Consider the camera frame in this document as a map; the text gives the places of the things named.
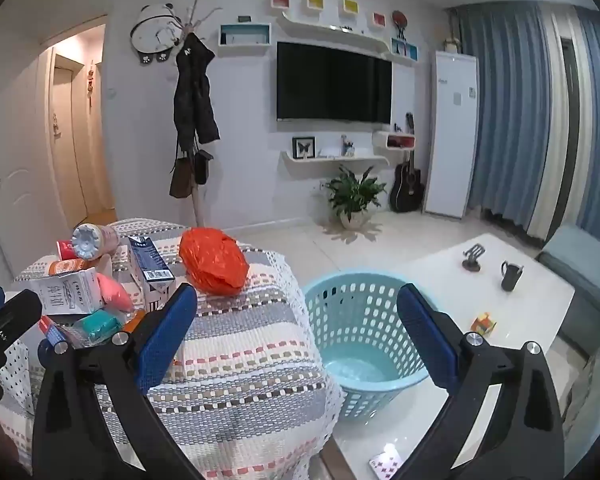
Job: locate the white milk carton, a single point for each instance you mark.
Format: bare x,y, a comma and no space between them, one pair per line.
65,292

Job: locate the black bottle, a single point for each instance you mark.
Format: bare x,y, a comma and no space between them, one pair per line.
409,124

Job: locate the white hallway door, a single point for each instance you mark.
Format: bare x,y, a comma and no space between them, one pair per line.
67,150

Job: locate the brown hanging bag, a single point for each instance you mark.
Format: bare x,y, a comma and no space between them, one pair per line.
181,177

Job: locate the white coat rack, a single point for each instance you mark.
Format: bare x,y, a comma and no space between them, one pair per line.
196,205

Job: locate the long curved white shelf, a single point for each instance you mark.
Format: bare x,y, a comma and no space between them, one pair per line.
330,30

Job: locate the playing card packet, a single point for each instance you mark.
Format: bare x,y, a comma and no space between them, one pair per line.
387,462

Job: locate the low curved white shelf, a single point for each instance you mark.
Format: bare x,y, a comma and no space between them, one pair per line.
330,161

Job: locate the yellow wall cube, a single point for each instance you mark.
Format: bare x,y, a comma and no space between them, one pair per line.
315,1
351,6

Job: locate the black mug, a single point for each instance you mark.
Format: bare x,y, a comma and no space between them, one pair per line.
510,277

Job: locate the clear plastic bottle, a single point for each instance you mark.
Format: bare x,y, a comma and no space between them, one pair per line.
87,241

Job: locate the white box wall shelf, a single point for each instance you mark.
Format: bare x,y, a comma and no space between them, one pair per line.
230,35

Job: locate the light blue laundry basket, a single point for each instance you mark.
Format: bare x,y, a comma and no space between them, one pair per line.
350,310

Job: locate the striped woven blanket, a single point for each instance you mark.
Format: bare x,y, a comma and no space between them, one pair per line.
240,360

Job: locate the white sheer curtain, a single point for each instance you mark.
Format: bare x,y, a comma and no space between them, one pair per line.
550,160

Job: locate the blue box wall shelf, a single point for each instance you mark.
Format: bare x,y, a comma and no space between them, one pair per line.
404,50

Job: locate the framed butterfly picture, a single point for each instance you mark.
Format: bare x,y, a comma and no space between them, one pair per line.
304,147

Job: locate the pink packet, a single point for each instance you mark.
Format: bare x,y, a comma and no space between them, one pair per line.
115,292

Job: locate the floral cushion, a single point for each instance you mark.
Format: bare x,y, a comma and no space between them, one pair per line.
595,395

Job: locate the blue milk carton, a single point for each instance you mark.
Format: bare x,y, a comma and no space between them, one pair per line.
147,262

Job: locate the potted green plant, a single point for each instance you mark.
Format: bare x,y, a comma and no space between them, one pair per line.
352,192

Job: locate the black television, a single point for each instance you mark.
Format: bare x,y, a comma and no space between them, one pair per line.
330,82

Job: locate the white shelf box red inside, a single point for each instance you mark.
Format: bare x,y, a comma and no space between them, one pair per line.
395,142

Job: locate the teal packet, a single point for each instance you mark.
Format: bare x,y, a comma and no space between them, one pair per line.
97,326

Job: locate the red wall cube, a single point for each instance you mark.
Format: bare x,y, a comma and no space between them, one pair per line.
280,1
379,19

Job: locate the black acoustic guitar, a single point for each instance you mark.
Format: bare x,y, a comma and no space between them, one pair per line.
406,190

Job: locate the grey blue sofa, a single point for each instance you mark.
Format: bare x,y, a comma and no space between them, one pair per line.
580,260

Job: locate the red paper cup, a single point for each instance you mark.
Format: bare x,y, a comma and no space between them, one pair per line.
64,250

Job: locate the red round ornament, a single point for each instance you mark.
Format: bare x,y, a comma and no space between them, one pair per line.
400,19

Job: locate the black coat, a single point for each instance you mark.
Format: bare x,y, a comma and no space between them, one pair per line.
192,90

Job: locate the white open door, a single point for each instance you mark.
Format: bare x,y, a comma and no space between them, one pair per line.
15,135

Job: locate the panda wall clock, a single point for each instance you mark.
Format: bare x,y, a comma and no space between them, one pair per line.
152,35

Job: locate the black hanging bag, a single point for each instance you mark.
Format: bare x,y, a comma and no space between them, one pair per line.
203,167

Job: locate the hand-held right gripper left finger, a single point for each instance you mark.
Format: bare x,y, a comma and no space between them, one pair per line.
165,337

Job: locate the orange plastic bag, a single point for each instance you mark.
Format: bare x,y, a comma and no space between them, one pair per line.
212,260

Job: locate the small colourful cube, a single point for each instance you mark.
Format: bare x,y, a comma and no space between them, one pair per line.
482,323

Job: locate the black phone stand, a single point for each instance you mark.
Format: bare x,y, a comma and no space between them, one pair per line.
472,260

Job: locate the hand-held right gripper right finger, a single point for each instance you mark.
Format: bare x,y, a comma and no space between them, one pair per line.
425,337

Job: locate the small desk figurines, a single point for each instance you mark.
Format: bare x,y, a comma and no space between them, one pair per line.
348,147

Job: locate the orange paper cup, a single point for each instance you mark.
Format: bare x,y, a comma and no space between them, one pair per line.
67,267

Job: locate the small door ornament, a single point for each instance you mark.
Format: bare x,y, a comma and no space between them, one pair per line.
55,124

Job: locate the red hanging wall ornament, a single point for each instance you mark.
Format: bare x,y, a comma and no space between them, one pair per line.
91,82

